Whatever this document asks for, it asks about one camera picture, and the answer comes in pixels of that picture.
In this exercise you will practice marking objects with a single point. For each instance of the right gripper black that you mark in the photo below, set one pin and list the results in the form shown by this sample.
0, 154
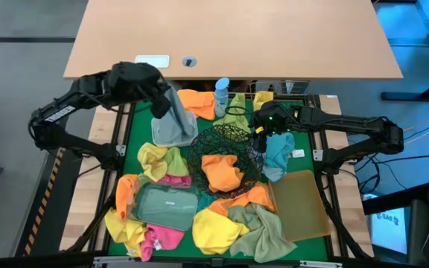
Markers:
270, 117

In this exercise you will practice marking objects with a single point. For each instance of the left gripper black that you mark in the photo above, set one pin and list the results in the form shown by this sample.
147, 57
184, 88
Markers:
136, 80

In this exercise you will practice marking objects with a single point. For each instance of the light blue microfiber towel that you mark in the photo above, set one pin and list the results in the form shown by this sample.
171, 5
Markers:
278, 149

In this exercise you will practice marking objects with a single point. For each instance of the grey microfiber towel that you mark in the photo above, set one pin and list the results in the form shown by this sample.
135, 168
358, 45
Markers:
179, 119

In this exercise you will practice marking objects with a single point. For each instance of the light green microfiber towel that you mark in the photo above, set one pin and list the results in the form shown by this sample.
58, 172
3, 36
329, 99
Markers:
237, 115
177, 164

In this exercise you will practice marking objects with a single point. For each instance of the yellow microfiber towel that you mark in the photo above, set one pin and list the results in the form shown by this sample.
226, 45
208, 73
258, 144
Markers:
263, 98
214, 232
153, 160
125, 229

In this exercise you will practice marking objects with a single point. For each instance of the pink microfiber towel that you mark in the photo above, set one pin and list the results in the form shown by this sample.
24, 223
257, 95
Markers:
175, 181

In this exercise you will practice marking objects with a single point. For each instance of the olive green microfiber towel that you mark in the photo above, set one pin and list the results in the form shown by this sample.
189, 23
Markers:
263, 234

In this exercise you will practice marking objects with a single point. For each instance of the pink towel with white tag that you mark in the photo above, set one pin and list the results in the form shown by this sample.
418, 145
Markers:
160, 238

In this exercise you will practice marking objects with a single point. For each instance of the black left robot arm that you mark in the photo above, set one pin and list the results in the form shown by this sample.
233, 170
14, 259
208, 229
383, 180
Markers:
58, 111

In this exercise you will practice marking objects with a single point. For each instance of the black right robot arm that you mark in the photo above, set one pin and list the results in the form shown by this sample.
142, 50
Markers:
348, 123

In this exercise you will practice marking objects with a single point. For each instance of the green table mat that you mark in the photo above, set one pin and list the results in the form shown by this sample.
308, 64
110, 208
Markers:
140, 126

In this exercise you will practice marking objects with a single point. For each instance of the white plastic bin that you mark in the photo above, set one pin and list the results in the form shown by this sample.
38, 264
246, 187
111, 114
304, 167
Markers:
162, 138

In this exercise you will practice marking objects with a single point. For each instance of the small white label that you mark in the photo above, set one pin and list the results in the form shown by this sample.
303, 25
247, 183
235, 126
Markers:
298, 153

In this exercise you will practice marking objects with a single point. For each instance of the white label on desk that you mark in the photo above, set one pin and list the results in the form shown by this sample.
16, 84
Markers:
155, 60

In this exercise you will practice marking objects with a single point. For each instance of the grey round desk grommet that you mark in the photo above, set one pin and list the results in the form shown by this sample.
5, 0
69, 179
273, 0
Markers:
189, 61

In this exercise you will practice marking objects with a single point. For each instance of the clear spray bottle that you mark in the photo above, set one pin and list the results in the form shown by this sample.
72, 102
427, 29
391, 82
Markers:
221, 97

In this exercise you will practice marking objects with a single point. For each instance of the amber plastic bin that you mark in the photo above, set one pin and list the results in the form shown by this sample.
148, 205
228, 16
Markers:
300, 204

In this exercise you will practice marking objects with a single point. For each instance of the green translucent container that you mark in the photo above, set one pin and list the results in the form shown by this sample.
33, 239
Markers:
166, 204

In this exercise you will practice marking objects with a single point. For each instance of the light wooden desk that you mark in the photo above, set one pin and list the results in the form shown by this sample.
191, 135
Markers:
237, 37

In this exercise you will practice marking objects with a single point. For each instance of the black yellow hazard tape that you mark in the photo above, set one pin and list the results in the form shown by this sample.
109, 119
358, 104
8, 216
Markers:
43, 201

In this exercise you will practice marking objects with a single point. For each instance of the white printed sign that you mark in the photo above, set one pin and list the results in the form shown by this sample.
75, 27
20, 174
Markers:
389, 229

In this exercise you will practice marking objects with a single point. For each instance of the black desk foot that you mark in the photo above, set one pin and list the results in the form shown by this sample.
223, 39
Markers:
415, 93

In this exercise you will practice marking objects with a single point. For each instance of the silver corner bracket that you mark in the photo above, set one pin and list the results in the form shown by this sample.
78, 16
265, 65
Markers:
317, 155
121, 150

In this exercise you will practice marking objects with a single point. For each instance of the black metal table frame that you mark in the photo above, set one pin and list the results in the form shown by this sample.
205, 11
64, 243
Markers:
328, 208

